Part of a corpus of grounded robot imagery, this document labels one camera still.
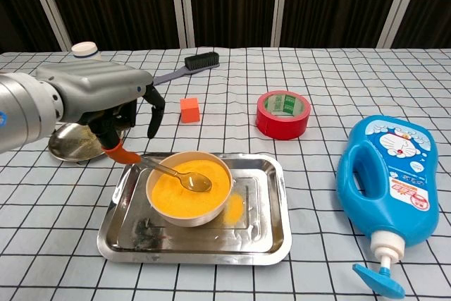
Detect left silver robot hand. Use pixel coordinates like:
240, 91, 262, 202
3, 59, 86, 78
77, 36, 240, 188
35, 59, 166, 165

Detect clear plastic spoon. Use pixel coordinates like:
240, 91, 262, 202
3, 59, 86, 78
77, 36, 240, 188
139, 156, 213, 193

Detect round steel plate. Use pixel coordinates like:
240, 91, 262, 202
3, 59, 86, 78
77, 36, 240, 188
48, 121, 126, 163

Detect bowl of orange powder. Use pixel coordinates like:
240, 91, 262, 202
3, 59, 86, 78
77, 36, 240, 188
145, 151, 233, 228

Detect white paper cup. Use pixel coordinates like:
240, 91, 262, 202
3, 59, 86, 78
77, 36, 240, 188
70, 41, 103, 61

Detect orange cube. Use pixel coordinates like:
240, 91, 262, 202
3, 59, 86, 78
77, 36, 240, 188
180, 97, 201, 124

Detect black folding screen white frames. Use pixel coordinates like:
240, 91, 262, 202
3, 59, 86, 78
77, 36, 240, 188
0, 0, 451, 54

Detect red tape roll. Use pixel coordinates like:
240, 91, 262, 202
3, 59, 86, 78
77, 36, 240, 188
255, 90, 312, 141

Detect rectangular steel tray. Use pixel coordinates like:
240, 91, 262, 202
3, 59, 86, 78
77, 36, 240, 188
97, 152, 292, 266

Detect blue checked tablecloth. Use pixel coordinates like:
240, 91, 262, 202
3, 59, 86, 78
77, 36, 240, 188
0, 46, 451, 301

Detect blue pump detergent bottle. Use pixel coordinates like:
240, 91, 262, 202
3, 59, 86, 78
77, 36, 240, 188
335, 114, 440, 298

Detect black brush with grey handle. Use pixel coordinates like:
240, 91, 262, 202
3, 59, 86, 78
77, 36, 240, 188
152, 51, 221, 86

